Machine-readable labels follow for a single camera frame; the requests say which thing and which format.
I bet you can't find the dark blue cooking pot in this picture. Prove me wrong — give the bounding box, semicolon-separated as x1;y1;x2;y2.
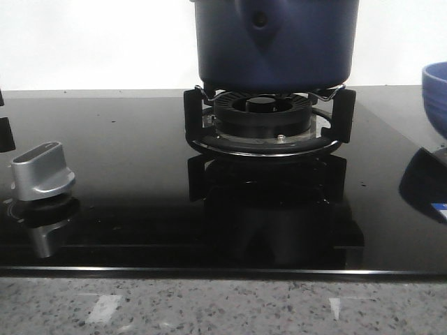
193;0;359;94

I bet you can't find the blue bowl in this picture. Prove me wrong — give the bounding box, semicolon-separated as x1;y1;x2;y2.
422;61;446;139

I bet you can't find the right burner with pot support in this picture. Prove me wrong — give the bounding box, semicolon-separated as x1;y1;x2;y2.
184;85;356;160

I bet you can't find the black glass gas cooktop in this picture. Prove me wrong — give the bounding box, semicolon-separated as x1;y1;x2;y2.
1;86;446;280

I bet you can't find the silver right stove knob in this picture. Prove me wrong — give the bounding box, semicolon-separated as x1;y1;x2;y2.
10;142;75;201

